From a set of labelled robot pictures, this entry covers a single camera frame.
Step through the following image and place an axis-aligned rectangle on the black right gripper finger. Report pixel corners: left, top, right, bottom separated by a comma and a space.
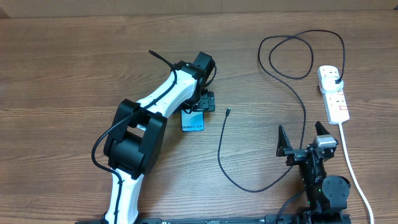
315, 121, 330, 136
276, 125, 293, 157

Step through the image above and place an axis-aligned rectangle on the blue Galaxy smartphone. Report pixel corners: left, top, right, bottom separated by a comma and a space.
181, 111, 205, 132

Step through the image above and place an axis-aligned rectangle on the black USB charger cable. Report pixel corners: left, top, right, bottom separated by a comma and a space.
217, 29, 346, 194

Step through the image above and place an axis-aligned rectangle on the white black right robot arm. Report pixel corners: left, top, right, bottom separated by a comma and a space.
275, 121, 351, 223

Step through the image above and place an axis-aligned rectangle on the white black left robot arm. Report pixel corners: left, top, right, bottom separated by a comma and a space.
91, 52, 216, 223

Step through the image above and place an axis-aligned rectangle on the white charger plug adapter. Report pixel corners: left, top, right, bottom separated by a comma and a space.
319, 77, 344, 94

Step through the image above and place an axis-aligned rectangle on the white power strip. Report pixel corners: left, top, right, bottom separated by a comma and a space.
317, 65, 349, 124

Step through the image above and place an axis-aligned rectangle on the white power strip cord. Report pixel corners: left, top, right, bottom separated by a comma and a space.
338, 122, 375, 224

